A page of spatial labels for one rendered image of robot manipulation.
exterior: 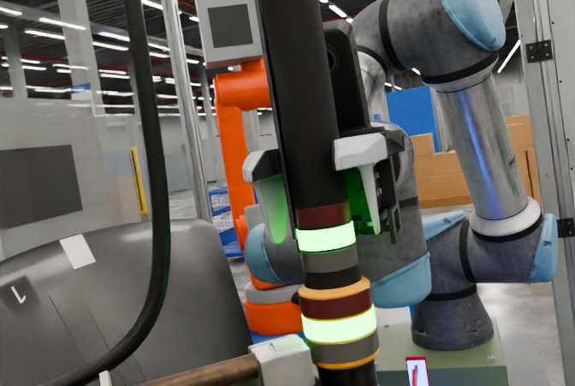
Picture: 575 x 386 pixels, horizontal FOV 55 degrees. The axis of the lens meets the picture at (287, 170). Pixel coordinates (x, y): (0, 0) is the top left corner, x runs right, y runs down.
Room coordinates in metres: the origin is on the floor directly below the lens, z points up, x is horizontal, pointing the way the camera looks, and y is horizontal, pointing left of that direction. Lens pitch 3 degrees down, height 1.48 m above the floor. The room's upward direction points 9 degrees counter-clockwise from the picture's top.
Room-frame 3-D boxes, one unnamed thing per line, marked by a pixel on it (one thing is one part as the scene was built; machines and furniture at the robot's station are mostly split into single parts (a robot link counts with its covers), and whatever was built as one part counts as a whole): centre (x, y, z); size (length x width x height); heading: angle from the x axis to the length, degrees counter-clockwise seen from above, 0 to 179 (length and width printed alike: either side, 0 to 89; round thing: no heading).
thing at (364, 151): (0.32, -0.04, 1.44); 0.09 x 0.03 x 0.06; 173
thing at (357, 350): (0.32, -0.02, 1.35); 0.04 x 0.04 x 0.01
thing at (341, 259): (0.32, -0.02, 1.41); 0.03 x 0.03 x 0.01
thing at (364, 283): (0.32, -0.02, 1.37); 0.04 x 0.04 x 0.05
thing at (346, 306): (0.32, -0.02, 1.38); 0.04 x 0.04 x 0.01
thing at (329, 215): (0.32, -0.02, 1.43); 0.03 x 0.03 x 0.01
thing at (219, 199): (7.64, 0.62, 0.49); 1.27 x 0.88 x 0.98; 161
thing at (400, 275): (0.59, -0.08, 1.34); 0.11 x 0.08 x 0.11; 54
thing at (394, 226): (0.43, -0.05, 1.44); 0.12 x 0.08 x 0.09; 163
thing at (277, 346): (0.31, 0.02, 1.35); 0.02 x 0.02 x 0.02; 18
